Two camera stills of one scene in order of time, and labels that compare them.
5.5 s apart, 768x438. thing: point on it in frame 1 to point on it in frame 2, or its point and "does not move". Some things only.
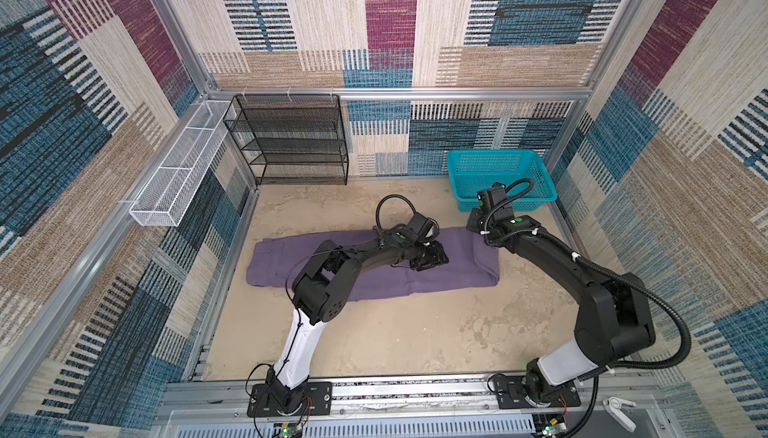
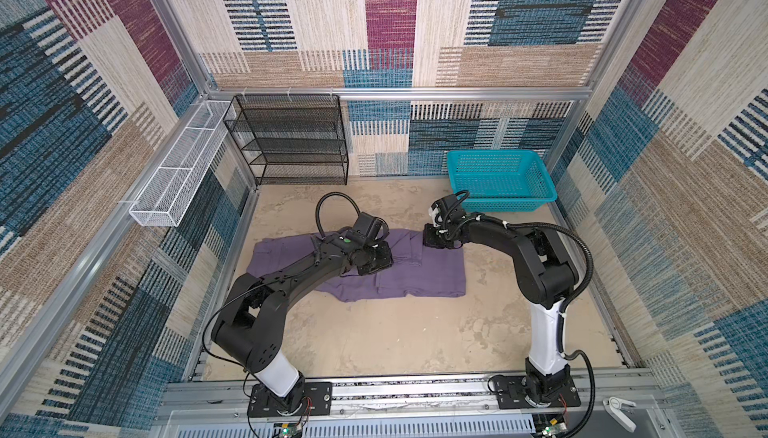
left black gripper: [436, 258] to [385, 261]
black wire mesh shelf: [291, 139] does not move
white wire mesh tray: [160, 200] does not move
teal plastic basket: [470, 172] does not move
